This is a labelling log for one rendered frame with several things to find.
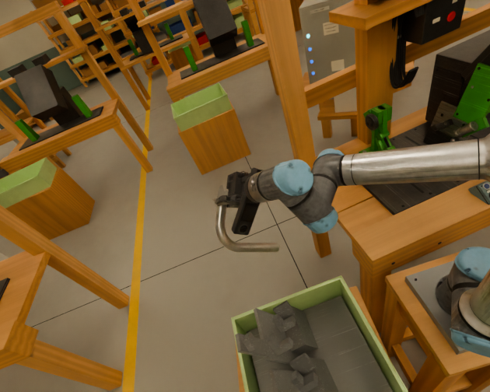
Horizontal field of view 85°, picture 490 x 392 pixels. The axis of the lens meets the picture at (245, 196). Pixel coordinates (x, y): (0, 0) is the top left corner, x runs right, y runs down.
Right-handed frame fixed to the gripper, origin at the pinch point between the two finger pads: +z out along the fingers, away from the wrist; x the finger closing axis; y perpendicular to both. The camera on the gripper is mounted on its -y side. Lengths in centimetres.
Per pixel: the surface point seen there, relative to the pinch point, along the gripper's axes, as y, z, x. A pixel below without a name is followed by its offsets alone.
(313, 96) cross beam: 62, 9, -47
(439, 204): 11, -24, -83
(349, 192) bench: 18, 7, -69
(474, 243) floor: 5, 1, -188
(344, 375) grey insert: -48, -13, -41
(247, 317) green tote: -36.1, 11.3, -19.6
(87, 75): 514, 864, 117
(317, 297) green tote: -27.5, -0.9, -41.3
